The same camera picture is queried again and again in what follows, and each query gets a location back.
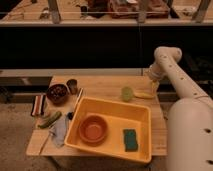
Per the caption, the green kitchen sponge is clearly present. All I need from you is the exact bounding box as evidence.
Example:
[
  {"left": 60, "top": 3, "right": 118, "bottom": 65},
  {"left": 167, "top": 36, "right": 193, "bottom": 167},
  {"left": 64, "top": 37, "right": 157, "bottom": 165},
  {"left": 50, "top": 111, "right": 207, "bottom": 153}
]
[{"left": 123, "top": 129, "right": 138, "bottom": 152}]

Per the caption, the grey blue cloth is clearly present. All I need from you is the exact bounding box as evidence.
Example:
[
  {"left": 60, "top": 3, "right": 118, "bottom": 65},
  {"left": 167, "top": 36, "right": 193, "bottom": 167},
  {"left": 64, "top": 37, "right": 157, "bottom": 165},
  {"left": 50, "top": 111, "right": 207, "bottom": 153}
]
[{"left": 50, "top": 115, "right": 69, "bottom": 148}]

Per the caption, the green cucumber toy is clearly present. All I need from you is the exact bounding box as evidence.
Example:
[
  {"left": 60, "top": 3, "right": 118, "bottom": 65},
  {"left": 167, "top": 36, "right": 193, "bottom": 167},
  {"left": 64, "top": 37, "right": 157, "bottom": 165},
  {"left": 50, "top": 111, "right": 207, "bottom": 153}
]
[{"left": 38, "top": 111, "right": 62, "bottom": 129}]

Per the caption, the yellow plastic tub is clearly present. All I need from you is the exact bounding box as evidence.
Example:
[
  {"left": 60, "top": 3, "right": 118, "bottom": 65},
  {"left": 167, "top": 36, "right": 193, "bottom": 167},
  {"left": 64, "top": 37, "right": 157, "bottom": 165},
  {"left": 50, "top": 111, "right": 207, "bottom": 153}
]
[{"left": 65, "top": 97, "right": 152, "bottom": 164}]

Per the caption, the orange plastic bowl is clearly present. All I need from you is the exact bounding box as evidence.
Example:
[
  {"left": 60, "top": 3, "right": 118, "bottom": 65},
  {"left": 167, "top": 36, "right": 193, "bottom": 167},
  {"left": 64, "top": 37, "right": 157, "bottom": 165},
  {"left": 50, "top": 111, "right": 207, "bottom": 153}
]
[{"left": 78, "top": 115, "right": 108, "bottom": 146}]

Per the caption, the wooden handled brush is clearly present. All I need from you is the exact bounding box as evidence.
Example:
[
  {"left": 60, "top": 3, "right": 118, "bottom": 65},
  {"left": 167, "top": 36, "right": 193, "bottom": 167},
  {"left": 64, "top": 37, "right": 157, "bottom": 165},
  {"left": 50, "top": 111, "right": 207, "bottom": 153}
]
[{"left": 67, "top": 88, "right": 84, "bottom": 120}]

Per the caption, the dark red bowl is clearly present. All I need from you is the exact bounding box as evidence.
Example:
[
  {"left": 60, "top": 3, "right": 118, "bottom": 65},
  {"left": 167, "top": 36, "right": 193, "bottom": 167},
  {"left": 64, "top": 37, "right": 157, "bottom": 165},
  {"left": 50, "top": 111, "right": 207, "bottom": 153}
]
[{"left": 46, "top": 84, "right": 68, "bottom": 105}]

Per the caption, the yellow banana toy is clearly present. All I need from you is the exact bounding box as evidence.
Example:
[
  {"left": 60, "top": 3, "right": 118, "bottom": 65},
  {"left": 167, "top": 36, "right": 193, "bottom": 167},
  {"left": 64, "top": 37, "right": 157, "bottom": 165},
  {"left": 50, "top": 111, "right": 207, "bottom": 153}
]
[{"left": 134, "top": 92, "right": 154, "bottom": 99}]

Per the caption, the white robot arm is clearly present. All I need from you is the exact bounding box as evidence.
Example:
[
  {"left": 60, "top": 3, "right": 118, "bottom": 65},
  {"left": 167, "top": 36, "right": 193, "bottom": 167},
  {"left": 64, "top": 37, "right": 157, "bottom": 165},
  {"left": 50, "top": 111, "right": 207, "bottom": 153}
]
[{"left": 148, "top": 46, "right": 213, "bottom": 171}]

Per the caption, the small metal cup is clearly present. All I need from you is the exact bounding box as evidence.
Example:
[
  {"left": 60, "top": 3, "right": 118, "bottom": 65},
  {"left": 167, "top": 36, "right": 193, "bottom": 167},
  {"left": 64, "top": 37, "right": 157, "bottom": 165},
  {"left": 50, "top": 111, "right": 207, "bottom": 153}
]
[{"left": 66, "top": 79, "right": 78, "bottom": 95}]

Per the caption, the small wooden table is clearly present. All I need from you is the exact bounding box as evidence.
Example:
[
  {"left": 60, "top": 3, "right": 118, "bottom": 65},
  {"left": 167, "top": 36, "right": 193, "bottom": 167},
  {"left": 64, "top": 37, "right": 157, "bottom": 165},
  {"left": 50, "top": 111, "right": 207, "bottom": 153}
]
[{"left": 26, "top": 76, "right": 167, "bottom": 156}]

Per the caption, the green plastic cup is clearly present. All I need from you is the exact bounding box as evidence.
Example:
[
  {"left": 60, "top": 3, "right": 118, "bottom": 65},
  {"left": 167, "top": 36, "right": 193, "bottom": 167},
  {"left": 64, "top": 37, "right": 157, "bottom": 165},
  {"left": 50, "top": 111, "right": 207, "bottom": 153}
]
[{"left": 121, "top": 87, "right": 133, "bottom": 102}]

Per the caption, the wooden stick utensil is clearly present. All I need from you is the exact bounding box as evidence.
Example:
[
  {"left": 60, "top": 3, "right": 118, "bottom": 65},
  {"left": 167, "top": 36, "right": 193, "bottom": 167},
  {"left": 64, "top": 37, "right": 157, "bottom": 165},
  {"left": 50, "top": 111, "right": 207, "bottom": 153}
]
[{"left": 39, "top": 134, "right": 50, "bottom": 155}]

